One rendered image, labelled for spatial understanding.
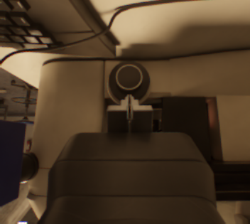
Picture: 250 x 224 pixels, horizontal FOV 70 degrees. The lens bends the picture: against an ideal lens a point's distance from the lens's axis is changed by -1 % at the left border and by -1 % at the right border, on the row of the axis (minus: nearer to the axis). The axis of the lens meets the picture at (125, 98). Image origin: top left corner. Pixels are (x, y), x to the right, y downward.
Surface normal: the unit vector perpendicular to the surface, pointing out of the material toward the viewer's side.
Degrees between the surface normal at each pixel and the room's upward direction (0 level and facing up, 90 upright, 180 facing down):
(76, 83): 90
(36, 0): 4
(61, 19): 5
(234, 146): 90
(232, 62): 81
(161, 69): 90
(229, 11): 0
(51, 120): 90
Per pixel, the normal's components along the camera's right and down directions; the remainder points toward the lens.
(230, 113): -0.02, -0.22
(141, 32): 0.00, 0.97
